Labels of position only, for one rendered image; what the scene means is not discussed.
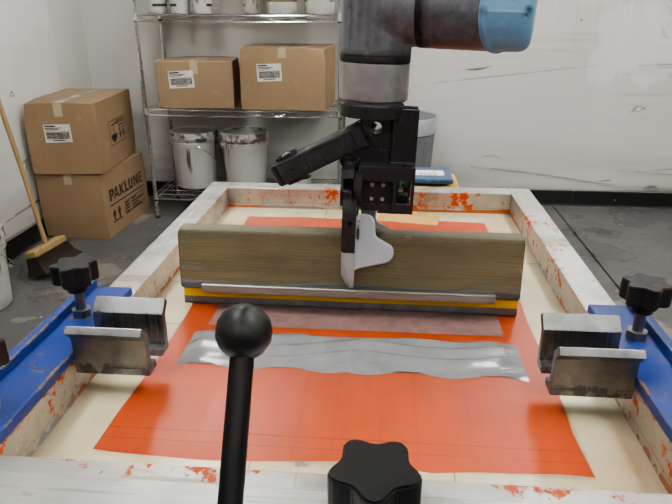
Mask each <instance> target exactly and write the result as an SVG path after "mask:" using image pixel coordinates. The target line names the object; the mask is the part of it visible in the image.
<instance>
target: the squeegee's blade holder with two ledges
mask: <svg viewBox="0 0 672 504"><path fill-rule="evenodd" d="M201 286H202V292H216V293H240V294H265V295H289V296H314V297H338V298H363V299H387V300H412V301H436V302H461V303H485V304H495V303H496V294H495V292H485V291H459V290H434V289H408V288H383V287H357V286H354V288H353V289H349V288H347V286H331V285H306V284H280V283H255V282H229V281H204V282H203V283H202V285H201Z"/></svg>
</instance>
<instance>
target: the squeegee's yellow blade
mask: <svg viewBox="0 0 672 504"><path fill-rule="evenodd" d="M184 295H194V296H218V297H243V298H267V299H291V300H315V301H339V302H364V303H388V304H412V305H436V306H460V307H485V308H509V309H517V305H518V301H515V300H496V303H495V304H485V303H461V302H436V301H412V300H387V299H363V298H338V297H314V296H289V295H265V294H240V293H216V292H202V288H191V287H184Z"/></svg>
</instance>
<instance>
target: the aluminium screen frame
mask: <svg viewBox="0 0 672 504"><path fill-rule="evenodd" d="M229 207H257V208H296V209H335V210H342V208H343V206H340V185H337V184H292V185H288V184H287V185H284V186H280V185H279V184H278V183H249V182H233V183H232V182H212V183H211V184H210V185H209V186H208V187H207V188H206V189H205V190H204V192H203V193H202V194H201V195H200V196H199V197H198V198H197V199H196V200H195V201H194V202H193V203H192V204H191V205H190V206H189V207H188V208H187V209H186V210H185V211H184V212H183V213H182V214H181V215H180V216H179V217H178V218H177V219H176V220H175V221H174V222H173V223H172V224H171V225H170V226H169V227H168V228H167V229H166V230H165V231H164V232H163V233H162V234H161V235H160V236H159V237H158V238H157V239H156V240H155V241H154V242H153V243H152V244H151V245H150V246H149V247H148V248H147V249H146V250H145V251H144V252H143V253H142V254H141V255H140V256H139V257H138V258H137V259H136V260H135V261H134V262H133V263H132V264H131V265H130V266H129V267H128V268H127V269H126V270H125V271H124V272H123V273H122V274H121V275H120V276H119V277H118V278H117V279H116V280H115V281H114V282H113V283H112V284H111V285H110V286H109V287H129V288H132V296H131V297H141V298H157V297H158V296H159V295H160V293H161V292H162V291H163V290H164V288H165V287H166V286H167V285H168V283H169V282H170V281H171V280H172V278H173V277H174V276H175V275H176V273H177V272H178V271H179V269H180V263H179V248H178V230H179V228H180V226H182V225H183V224H185V223H199V224H216V223H217V221H218V220H219V219H220V218H221V216H222V215H223V214H224V213H225V211H226V210H227V209H228V208H229ZM413 212H452V213H491V214H510V216H511V218H512V219H513V221H514V223H515V225H516V227H517V228H518V230H519V232H520V234H521V235H522V236H523V238H524V240H525V242H526V244H527V246H528V248H529V249H530V251H531V253H532V255H533V256H534V258H535V260H536V262H537V264H538V265H539V267H540V269H541V271H542V272H543V274H544V276H545V278H546V279H547V281H548V283H549V285H550V286H551V288H552V290H553V292H554V293H555V295H556V297H557V299H558V300H559V302H560V304H561V306H562V308H563V309H564V311H565V313H567V314H588V312H587V309H588V305H589V304H597V305H615V303H614V302H613V301H612V299H611V298H610V297H609V295H608V294H607V293H606V291H605V290H604V289H603V287H602V286H601V285H600V283H599V282H598V281H597V279H596V278H595V277H594V275H593V274H592V273H591V271H590V270H589V269H588V267H587V266H586V265H585V263H584V262H583V261H582V259H581V258H580V257H579V255H578V254H577V253H576V251H575V250H574V249H573V247H572V246H571V245H570V243H569V242H568V241H567V239H566V238H565V237H564V235H563V234H562V233H561V231H560V230H559V229H558V227H557V226H556V225H555V223H554V222H553V221H552V219H551V218H550V217H549V215H548V214H547V213H546V211H545V210H544V209H543V207H542V206H541V205H540V203H539V202H538V201H537V199H536V198H535V197H534V195H533V194H532V193H531V191H530V190H529V189H515V188H508V189H507V188H470V187H426V186H415V188H414V200H413ZM95 376H96V373H77V370H76V365H75V360H74V361H73V362H72V363H71V365H70V366H69V367H68V368H67V369H66V370H65V371H64V373H63V374H62V375H61V376H60V377H59V378H58V379H57V380H56V382H55V383H54V384H53V385H52V386H51V387H50V388H49V389H48V391H47V392H46V393H45V394H44V395H43V396H42V397H41V399H40V400H39V401H38V402H37V403H36V404H35V405H34V406H33V408H32V409H31V410H30V411H29V412H28V413H27V414H26V415H25V417H24V418H23V419H22V420H21V421H20V422H19V423H18V424H17V426H16V427H15V428H14V429H13V430H12V431H11V432H10V434H9V435H8V436H7V437H6V438H5V439H4V440H3V441H2V443H1V444H0V471H9V472H26V473H42V474H59V475H75V476H92V477H108V478H124V479H141V480H157V481H174V482H190V483H207V484H219V476H220V468H212V467H195V466H178V465H161V464H144V463H127V462H110V461H93V460H76V459H59V458H42V457H31V456H32V455H33V454H34V453H35V451H36V450H37V449H38V448H39V446H40V445H41V444H42V443H43V441H44V440H45V439H46V438H47V436H48V435H49V434H50V432H51V431H52V430H53V429H54V427H55V426H56V425H57V424H58V422H59V421H60V420H61V419H62V417H63V416H64V415H65V413H66V412H67V411H68V410H69V408H70V407H71V406H72V405H73V403H74V402H75V401H76V400H77V398H78V397H79V396H80V395H81V393H82V392H83V391H84V389H85V388H86V387H87V386H88V384H89V383H90V382H91V381H92V379H93V378H94V377H95ZM614 399H615V401H616V403H617V404H618V406H619V408H620V410H621V411H622V413H623V415H624V417H625V418H626V420H627V422H628V424H629V425H630V427H631V429H632V431H633V433H634V434H635V436H636V438H637V440H638V441H639V443H640V445H641V447H642V448H643V450H644V452H645V454H646V455H647V457H648V459H649V461H650V462H651V464H652V466H653V468H654V469H655V471H656V473H657V475H658V477H659V478H660V480H661V482H662V484H663V485H664V487H665V489H666V491H667V492H668V494H654V493H637V492H620V491H603V490H586V489H569V488H552V487H535V486H518V485H501V484H484V483H467V482H450V481H433V480H422V494H421V497H437V498H453V499H470V500H486V501H502V502H519V503H535V504H672V443H671V441H670V440H669V438H668V437H667V435H666V434H665V432H664V431H663V429H662V427H661V426H660V424H659V423H658V421H657V420H656V418H655V416H654V415H653V413H652V412H651V410H650V409H649V407H648V406H647V404H646V402H645V401H644V399H643V398H642V396H641V395H640V393H639V392H638V390H637V388H636V387H635V388H634V391H633V397H632V399H622V398H614ZM245 486H256V487H272V488H289V489H305V490H322V491H327V474H314V473H297V472H280V471H263V470H246V475H245Z"/></svg>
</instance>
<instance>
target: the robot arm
mask: <svg viewBox="0 0 672 504"><path fill-rule="evenodd" d="M536 7H537V0H342V16H341V48H340V65H339V98H340V99H342V100H343V101H341V102H340V115H342V116H344V117H348V118H354V119H361V120H358V121H356V122H354V123H352V124H350V125H348V126H346V127H344V128H342V129H340V130H338V131H336V132H334V133H331V134H329V135H327V136H325V137H323V138H321V139H319V140H317V141H315V142H313V143H311V144H309V145H307V146H305V147H303V148H301V149H299V150H297V149H296V148H295V149H293V150H291V151H287V152H284V153H283V154H282V155H281V156H279V157H278V158H276V163H275V164H274V165H273V166H272V168H271V171H272V173H273V175H274V177H275V178H276V180H277V182H278V184H279V185H280V186H284V185H287V184H288V185H292V184H294V183H296V182H299V181H301V180H302V179H304V178H306V177H307V176H308V175H309V174H310V173H312V172H314V171H316V170H318V169H320V168H322V167H324V166H326V165H328V164H330V163H333V162H335V161H337V160H339V159H340V163H341V165H342V168H341V182H340V183H341V185H340V206H343V208H342V232H341V276H342V278H343V280H344V282H345V284H346V286H347V288H349V289H353V288H354V270H356V269H359V268H364V267H369V266H374V265H379V264H384V263H388V262H389V261H390V260H391V259H392V258H393V254H394V253H393V247H392V246H391V245H390V244H388V243H386V242H384V241H383V240H381V239H379V238H378V237H377V236H376V233H375V229H390V228H389V227H387V226H385V225H383V224H381V223H379V222H378V221H377V220H376V211H377V213H386V214H409V215H412V212H413V200H414V188H415V175H416V166H415V163H416V151H417V139H418V126H419V114H420V110H419V108H418V106H408V105H404V103H403V102H405V101H406V100H407V99H408V87H409V74H410V62H411V51H412V47H418V48H430V49H450V50H470V51H488V52H489V53H493V54H499V53H502V52H521V51H524V50H526V49H527V48H528V47H529V45H530V43H531V39H532V34H533V28H534V21H535V15H536ZM374 122H379V123H380V124H381V125H382V126H381V128H379V129H375V128H376V126H377V124H376V123H374ZM411 181H412V182H411ZM410 191H411V195H410ZM409 198H410V200H409ZM409 202H410V204H409ZM360 208H361V214H360V215H359V209H360ZM359 221H360V222H359ZM357 228H359V239H358V240H357V239H356V236H357Z"/></svg>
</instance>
